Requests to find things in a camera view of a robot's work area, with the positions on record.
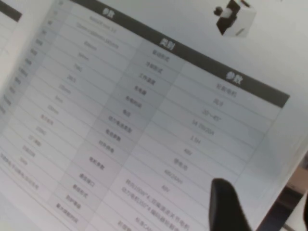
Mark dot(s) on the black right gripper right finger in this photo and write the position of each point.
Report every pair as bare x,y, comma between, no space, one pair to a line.
276,211

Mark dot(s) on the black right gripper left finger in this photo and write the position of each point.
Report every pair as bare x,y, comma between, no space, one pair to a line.
223,207

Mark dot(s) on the white product manual book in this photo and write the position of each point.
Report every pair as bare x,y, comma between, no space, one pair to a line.
144,96

